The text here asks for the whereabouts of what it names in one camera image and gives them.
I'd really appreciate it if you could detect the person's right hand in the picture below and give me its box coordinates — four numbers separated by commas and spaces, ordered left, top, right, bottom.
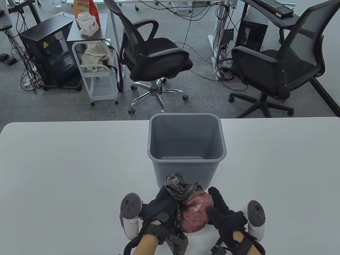
207, 186, 249, 239

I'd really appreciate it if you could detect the person's left hand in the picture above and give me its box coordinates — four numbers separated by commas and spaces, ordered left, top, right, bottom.
138, 185, 181, 237

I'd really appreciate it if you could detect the pink trash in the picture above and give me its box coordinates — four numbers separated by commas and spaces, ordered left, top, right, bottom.
181, 193, 214, 233

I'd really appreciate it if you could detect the black plastic garbage bag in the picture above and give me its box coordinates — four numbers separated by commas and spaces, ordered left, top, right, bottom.
164, 173, 215, 255

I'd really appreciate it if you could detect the beige cloth bag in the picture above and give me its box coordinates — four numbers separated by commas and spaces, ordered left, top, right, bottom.
80, 43, 111, 73

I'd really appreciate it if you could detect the white plastic bag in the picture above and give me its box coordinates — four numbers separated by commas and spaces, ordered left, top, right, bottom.
76, 12, 100, 37

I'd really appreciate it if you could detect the orange paper bag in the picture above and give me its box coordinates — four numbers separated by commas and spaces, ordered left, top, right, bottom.
73, 0, 101, 27

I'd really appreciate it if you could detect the grey handheld controller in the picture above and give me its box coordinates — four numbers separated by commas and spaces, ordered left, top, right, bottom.
120, 193, 144, 239
243, 200, 266, 242

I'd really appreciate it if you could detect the grey plastic trash bin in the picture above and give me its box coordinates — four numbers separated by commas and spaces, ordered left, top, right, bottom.
147, 113, 227, 191

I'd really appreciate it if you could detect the black office chair chrome base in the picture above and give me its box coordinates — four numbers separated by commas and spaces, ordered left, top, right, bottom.
104, 0, 193, 114

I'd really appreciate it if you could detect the black computer tower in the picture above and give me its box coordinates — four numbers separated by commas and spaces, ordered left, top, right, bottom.
234, 13, 269, 53

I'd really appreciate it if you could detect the white rolling cart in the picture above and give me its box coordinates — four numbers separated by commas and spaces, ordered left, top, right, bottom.
66, 13, 120, 107

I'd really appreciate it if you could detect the black glass computer cabinet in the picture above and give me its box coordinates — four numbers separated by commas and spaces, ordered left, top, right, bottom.
19, 13, 83, 92

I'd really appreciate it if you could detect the black foot pedal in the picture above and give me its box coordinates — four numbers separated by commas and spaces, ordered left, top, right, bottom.
0, 53, 18, 65

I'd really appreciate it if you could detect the black keyboard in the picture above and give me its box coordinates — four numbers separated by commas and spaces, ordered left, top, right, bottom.
254, 0, 294, 17

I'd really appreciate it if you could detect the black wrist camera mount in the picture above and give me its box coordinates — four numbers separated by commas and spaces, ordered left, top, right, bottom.
211, 239, 229, 255

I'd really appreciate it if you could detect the black floor cable bundle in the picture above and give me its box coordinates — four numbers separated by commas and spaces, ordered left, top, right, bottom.
5, 27, 40, 95
205, 0, 250, 92

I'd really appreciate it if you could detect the white desk frame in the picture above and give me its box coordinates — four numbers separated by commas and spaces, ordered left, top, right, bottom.
93, 0, 231, 80

